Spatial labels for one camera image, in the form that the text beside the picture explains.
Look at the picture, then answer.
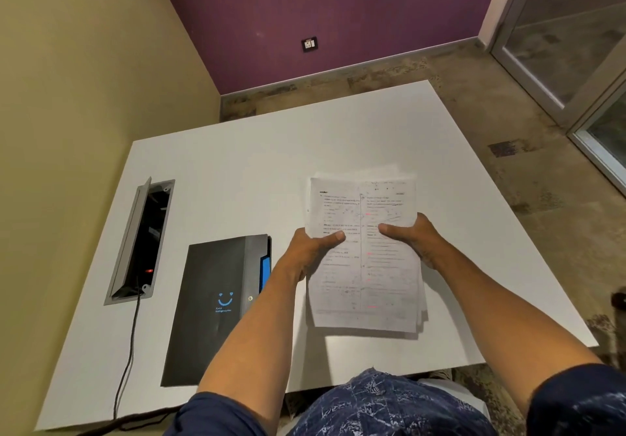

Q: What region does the person's left hand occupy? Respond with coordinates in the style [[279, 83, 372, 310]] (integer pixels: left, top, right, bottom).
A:
[[275, 227, 346, 283]]

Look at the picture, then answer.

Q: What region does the person's right hand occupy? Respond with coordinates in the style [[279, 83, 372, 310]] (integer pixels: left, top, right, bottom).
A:
[[378, 213, 453, 270]]

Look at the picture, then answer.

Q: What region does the stack of printed paper sheets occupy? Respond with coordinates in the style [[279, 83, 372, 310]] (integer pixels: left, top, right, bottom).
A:
[[304, 166, 429, 334]]

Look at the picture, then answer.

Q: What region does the person's left forearm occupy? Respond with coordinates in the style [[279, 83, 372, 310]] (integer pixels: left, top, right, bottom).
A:
[[197, 261, 310, 434]]

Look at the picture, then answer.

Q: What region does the person's right forearm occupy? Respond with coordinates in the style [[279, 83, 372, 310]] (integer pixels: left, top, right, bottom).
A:
[[432, 245, 603, 417]]

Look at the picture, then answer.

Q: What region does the black document scanner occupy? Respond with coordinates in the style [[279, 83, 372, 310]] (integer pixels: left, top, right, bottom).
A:
[[161, 234, 272, 387]]

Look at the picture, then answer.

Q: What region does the person's blue patterned shirt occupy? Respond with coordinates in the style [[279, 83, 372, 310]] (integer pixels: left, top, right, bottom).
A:
[[164, 363, 626, 436]]

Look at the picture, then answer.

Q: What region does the grey table cable box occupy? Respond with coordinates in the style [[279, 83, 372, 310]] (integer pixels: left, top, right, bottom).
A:
[[104, 177, 175, 306]]

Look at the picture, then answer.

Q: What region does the black power cable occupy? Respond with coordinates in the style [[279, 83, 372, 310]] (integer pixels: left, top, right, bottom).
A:
[[78, 284, 183, 436]]

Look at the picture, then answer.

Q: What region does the glass door with white frame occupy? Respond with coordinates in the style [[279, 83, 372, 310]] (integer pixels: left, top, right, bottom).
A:
[[490, 0, 626, 196]]

